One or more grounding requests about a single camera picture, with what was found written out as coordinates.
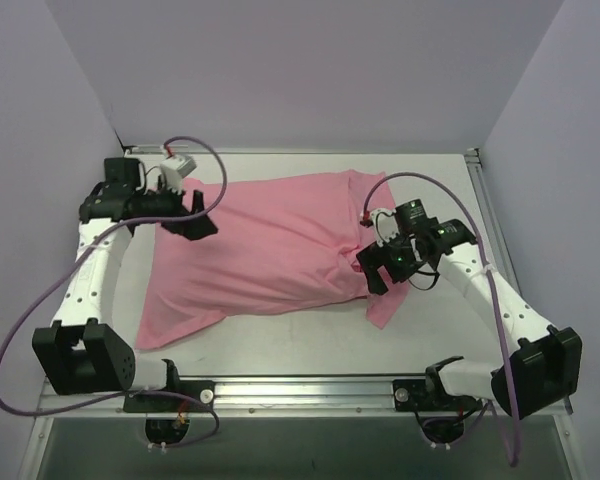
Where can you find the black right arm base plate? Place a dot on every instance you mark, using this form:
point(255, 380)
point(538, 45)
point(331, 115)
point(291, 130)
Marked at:
point(411, 395)

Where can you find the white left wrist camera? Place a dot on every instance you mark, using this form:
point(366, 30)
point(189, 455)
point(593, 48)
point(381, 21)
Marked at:
point(173, 171)

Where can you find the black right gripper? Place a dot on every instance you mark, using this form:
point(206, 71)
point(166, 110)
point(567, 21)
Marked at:
point(378, 260)

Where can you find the aluminium front frame rail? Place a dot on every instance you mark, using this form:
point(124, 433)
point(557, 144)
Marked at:
point(276, 396)

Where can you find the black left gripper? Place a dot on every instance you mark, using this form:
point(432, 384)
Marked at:
point(181, 213)

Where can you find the pink fabric pillowcase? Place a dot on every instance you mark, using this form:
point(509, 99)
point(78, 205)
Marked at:
point(282, 245)

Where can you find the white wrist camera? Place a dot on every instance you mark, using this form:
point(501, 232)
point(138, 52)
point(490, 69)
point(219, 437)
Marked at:
point(384, 225)
point(173, 171)

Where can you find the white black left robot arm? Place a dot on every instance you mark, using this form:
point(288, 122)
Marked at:
point(80, 352)

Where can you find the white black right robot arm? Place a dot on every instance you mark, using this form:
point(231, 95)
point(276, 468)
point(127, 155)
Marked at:
point(541, 363)

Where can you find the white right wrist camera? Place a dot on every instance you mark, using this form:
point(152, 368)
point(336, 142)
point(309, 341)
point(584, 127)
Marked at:
point(384, 225)

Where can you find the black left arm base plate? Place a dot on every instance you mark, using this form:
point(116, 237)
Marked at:
point(188, 396)

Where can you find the aluminium right side rail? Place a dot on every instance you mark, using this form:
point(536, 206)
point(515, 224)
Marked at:
point(494, 232)

